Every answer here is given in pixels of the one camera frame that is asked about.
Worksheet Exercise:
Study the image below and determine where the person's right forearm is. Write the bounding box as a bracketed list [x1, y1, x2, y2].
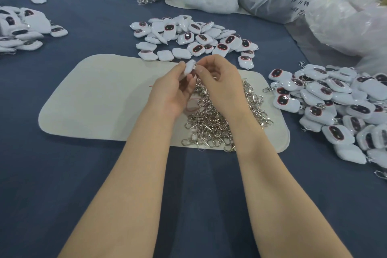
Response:
[232, 116, 353, 258]

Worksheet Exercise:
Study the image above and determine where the person's right hand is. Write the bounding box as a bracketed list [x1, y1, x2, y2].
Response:
[195, 55, 252, 125]

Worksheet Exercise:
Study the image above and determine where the pile of metal clasps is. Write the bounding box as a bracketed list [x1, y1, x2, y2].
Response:
[181, 78, 274, 152]

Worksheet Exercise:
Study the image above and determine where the person's left hand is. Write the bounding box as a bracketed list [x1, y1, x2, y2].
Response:
[148, 61, 197, 121]

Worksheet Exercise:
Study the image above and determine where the cream felt work mat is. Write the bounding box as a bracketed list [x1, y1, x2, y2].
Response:
[38, 54, 290, 153]

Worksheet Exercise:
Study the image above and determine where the person's left forearm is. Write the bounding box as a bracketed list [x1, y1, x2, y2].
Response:
[58, 113, 181, 258]

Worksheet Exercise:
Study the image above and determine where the crumpled clear plastic bag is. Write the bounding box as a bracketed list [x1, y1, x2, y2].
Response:
[305, 0, 387, 75]

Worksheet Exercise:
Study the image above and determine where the white fob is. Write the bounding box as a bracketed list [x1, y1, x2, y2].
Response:
[184, 59, 198, 77]

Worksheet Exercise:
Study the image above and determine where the pile of finished fobs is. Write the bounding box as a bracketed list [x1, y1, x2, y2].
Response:
[262, 63, 387, 180]

